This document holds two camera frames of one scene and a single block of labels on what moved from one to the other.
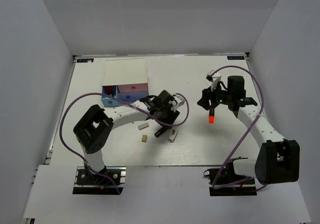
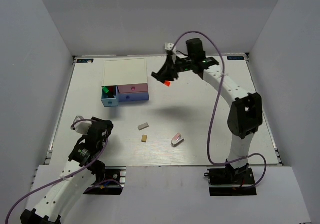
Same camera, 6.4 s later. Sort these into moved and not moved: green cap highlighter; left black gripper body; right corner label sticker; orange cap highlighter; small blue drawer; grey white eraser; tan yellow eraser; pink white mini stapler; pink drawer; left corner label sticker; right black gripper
Moved: pink white mini stapler; orange cap highlighter; right black gripper; green cap highlighter; left black gripper body
Not moved: pink drawer; right corner label sticker; left corner label sticker; small blue drawer; tan yellow eraser; grey white eraser
